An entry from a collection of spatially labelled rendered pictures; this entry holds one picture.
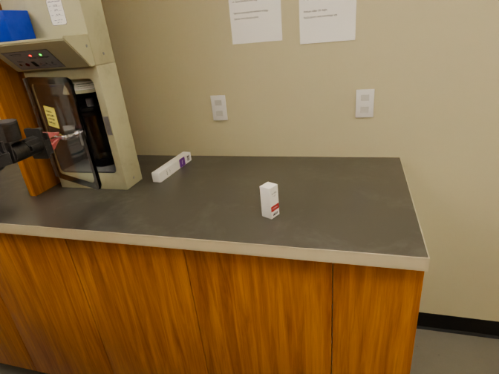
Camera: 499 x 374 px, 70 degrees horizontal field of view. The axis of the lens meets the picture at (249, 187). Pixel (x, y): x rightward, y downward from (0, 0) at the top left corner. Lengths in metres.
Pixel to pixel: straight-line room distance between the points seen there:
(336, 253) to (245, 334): 0.48
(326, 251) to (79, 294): 0.96
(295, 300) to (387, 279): 0.27
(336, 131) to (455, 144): 0.46
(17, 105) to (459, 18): 1.64
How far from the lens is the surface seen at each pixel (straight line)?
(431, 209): 1.75
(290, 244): 0.99
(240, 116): 1.64
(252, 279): 1.11
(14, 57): 1.50
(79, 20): 1.40
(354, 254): 0.96
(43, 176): 1.69
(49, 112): 1.50
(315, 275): 1.06
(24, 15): 1.50
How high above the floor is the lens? 1.49
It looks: 24 degrees down
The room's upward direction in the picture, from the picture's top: 6 degrees counter-clockwise
